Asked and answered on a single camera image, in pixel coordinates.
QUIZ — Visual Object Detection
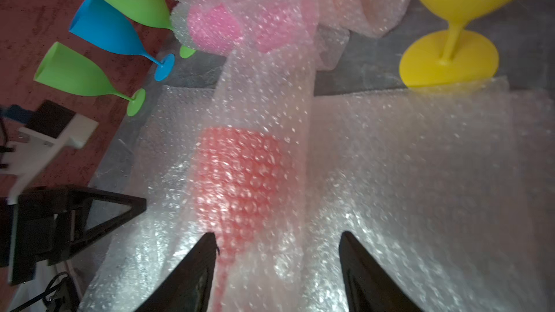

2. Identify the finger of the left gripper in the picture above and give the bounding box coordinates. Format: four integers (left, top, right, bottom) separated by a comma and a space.
47, 186, 147, 265

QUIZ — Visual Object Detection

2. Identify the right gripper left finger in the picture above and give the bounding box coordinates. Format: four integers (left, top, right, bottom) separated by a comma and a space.
136, 233, 218, 312

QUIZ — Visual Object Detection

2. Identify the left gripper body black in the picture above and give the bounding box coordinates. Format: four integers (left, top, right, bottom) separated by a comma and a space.
1, 189, 55, 286

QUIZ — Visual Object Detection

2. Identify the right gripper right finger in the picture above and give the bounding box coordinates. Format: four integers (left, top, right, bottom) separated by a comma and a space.
339, 231, 421, 312

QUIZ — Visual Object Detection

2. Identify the red glass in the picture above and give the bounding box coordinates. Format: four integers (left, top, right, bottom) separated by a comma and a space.
180, 45, 316, 311

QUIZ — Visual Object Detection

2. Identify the light green wine glass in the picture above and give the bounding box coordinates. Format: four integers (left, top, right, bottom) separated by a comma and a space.
33, 42, 146, 116

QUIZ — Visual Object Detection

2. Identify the blue glass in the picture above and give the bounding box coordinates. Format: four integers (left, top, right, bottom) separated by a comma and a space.
69, 0, 176, 82

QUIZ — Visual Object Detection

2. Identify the pink glass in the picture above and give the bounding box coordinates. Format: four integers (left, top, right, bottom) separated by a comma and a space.
170, 0, 350, 70

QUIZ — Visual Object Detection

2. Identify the yellow glass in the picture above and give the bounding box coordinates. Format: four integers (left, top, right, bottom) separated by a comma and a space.
399, 0, 512, 88

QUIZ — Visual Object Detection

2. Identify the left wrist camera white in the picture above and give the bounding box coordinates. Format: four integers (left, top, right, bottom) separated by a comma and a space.
1, 101, 98, 205

